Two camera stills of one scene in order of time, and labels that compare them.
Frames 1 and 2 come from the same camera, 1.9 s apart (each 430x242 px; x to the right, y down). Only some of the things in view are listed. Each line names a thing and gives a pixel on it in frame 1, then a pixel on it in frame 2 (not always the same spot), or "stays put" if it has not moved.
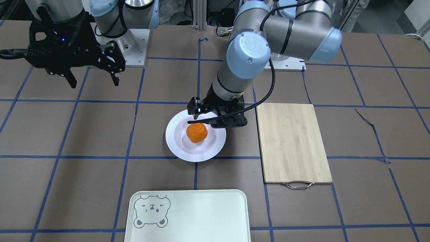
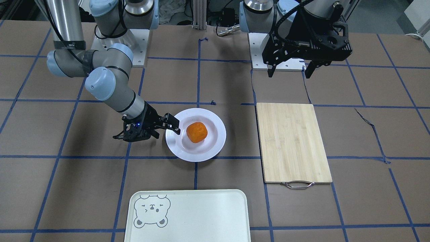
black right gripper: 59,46 -> 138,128
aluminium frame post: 199,14 stays put
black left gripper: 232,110 -> 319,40
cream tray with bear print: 205,215 stays put
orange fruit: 197,132 stays put
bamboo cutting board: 292,152 stays put
